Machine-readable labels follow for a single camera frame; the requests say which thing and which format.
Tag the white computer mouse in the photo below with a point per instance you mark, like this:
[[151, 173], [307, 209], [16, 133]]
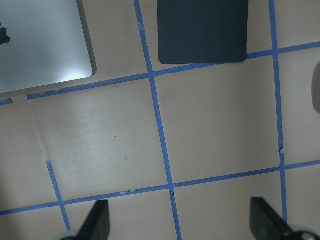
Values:
[[315, 88]]

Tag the black mousepad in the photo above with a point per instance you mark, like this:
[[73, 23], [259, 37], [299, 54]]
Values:
[[202, 31]]

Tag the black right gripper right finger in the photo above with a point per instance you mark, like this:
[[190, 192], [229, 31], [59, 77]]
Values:
[[265, 223]]

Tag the silver laptop notebook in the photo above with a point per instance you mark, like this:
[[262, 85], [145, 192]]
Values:
[[43, 42]]

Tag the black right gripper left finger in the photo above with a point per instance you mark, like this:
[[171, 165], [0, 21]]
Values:
[[97, 224]]

